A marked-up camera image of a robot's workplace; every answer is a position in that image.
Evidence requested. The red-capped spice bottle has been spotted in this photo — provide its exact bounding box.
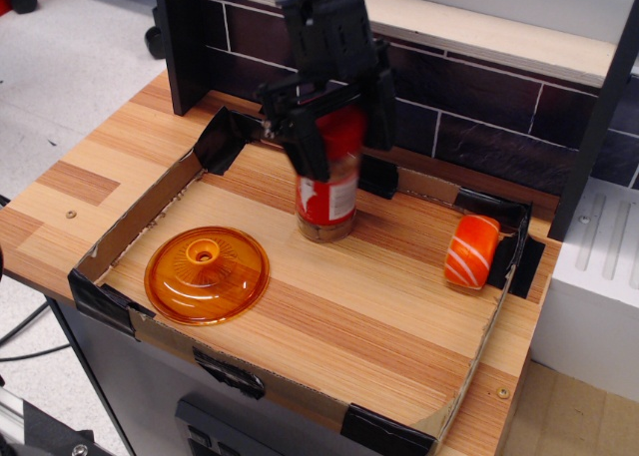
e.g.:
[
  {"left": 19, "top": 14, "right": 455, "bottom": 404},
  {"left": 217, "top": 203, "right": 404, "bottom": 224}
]
[{"left": 296, "top": 105, "right": 367, "bottom": 242}]

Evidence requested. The orange transparent pot lid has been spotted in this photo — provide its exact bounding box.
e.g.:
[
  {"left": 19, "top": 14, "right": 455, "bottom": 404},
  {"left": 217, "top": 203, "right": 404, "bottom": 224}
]
[{"left": 144, "top": 227, "right": 270, "bottom": 325}]

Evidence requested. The cardboard fence with black tape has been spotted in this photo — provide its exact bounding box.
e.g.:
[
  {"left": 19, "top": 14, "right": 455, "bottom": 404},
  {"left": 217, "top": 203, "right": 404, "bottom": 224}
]
[{"left": 69, "top": 109, "right": 545, "bottom": 455}]

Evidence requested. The dark brick-pattern shelf unit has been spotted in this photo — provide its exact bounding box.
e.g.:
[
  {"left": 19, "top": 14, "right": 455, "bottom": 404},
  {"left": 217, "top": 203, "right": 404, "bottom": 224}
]
[{"left": 157, "top": 0, "right": 638, "bottom": 239}]

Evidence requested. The white grooved side cabinet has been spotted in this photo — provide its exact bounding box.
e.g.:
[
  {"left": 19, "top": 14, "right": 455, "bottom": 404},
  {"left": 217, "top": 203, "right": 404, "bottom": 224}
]
[{"left": 532, "top": 179, "right": 638, "bottom": 400}]

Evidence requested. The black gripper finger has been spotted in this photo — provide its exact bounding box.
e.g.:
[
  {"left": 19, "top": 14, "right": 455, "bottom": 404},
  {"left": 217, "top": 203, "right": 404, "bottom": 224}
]
[
  {"left": 360, "top": 69, "right": 396, "bottom": 151},
  {"left": 264, "top": 111, "right": 329, "bottom": 181}
]

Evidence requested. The salmon sushi toy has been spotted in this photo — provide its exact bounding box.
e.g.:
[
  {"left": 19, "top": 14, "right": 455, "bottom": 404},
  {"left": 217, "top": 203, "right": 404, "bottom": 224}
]
[{"left": 444, "top": 215, "right": 501, "bottom": 289}]

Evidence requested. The black equipment with bolt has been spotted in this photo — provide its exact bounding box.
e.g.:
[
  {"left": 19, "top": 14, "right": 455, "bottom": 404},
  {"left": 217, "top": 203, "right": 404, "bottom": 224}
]
[{"left": 1, "top": 380, "right": 108, "bottom": 456}]

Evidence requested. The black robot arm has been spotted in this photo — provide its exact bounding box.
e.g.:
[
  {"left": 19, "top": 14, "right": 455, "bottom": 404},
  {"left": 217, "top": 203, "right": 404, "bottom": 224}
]
[{"left": 257, "top": 0, "right": 396, "bottom": 183}]

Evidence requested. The black floor cable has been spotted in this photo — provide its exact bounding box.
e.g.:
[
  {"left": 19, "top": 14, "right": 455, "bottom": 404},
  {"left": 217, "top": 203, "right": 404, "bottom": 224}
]
[{"left": 0, "top": 295, "right": 71, "bottom": 363}]

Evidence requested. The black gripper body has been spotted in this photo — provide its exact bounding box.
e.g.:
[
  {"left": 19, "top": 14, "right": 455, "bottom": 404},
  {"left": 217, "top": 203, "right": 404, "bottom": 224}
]
[{"left": 258, "top": 0, "right": 389, "bottom": 118}]

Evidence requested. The black caster wheel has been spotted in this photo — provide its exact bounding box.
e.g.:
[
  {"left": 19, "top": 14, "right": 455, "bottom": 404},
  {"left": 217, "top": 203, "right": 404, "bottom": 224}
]
[{"left": 144, "top": 7, "right": 166, "bottom": 60}]

